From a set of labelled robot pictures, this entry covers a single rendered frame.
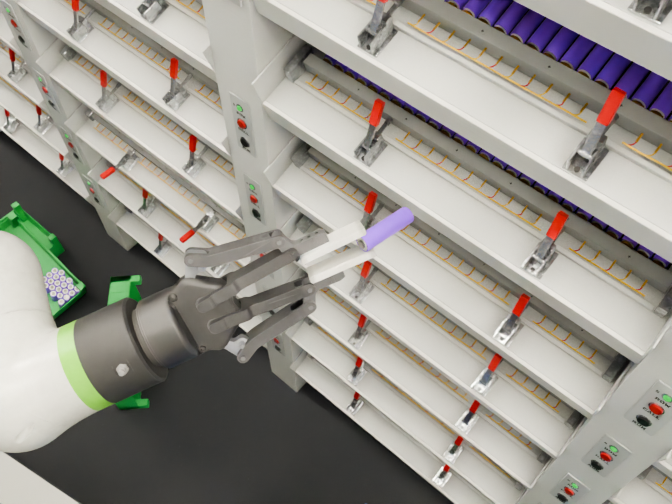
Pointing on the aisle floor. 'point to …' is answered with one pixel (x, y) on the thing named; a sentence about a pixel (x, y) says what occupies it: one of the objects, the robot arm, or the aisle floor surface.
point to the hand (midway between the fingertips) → (335, 252)
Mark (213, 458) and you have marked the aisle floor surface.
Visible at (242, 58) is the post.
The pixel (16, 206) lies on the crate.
